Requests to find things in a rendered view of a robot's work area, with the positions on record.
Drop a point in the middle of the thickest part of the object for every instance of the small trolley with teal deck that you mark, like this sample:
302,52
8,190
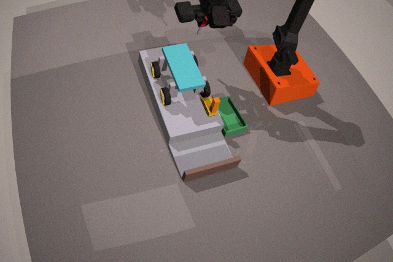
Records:
183,65

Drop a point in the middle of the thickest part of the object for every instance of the grey ramp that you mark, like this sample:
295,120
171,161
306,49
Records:
194,139

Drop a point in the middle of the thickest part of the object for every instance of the green tray floor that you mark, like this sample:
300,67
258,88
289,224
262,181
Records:
229,118

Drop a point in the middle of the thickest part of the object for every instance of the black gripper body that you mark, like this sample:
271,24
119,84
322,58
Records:
187,12

